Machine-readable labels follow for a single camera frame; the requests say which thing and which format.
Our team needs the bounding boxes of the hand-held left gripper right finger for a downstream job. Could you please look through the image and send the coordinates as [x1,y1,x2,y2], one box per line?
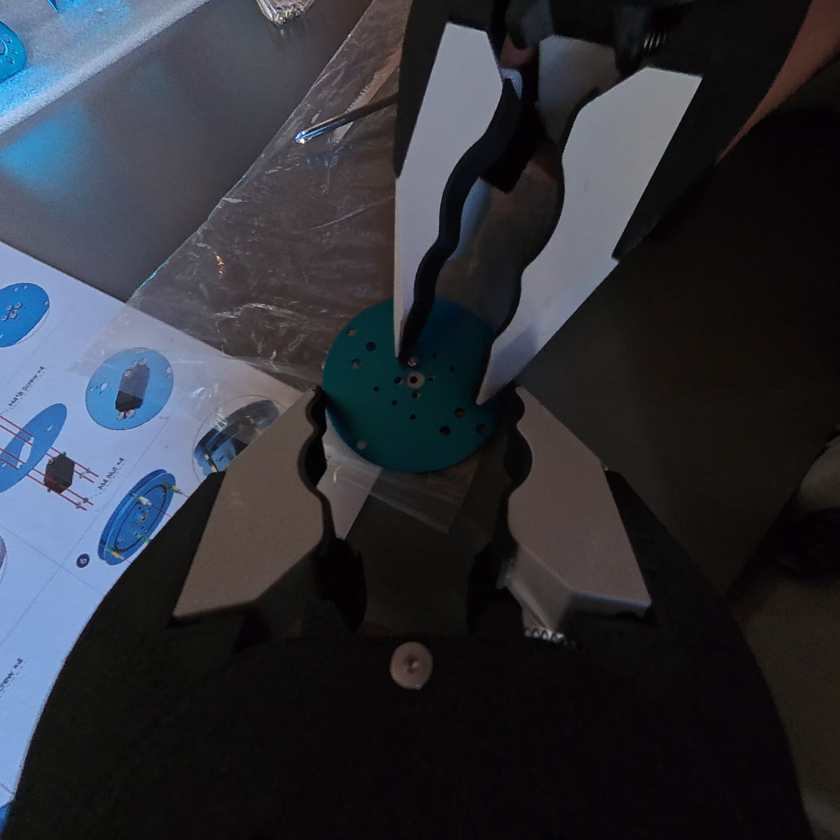
[504,385,655,635]

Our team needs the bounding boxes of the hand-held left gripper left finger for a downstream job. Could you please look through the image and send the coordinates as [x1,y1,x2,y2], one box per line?
[171,387,337,642]

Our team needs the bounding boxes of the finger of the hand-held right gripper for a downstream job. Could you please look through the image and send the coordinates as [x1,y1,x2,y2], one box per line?
[394,24,526,366]
[476,36,704,407]

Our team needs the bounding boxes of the orange handled screwdriver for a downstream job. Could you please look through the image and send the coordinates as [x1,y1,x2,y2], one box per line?
[294,92,403,144]

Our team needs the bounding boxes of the blue round metal plate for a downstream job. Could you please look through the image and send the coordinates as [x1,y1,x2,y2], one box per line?
[322,296,511,474]

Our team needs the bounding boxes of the person's right forearm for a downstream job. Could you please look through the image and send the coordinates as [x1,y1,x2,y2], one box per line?
[783,0,840,101]

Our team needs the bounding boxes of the clear plastic bag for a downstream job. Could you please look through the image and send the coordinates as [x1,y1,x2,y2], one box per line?
[125,0,526,536]

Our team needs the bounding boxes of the assembly guide booklet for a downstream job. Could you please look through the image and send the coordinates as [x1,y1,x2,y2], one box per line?
[0,241,304,798]

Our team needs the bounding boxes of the white foam sheet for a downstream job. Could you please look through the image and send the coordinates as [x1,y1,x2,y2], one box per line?
[0,0,278,133]

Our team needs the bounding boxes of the blue U-shaped metal bracket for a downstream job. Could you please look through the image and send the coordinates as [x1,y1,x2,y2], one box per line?
[0,20,28,84]

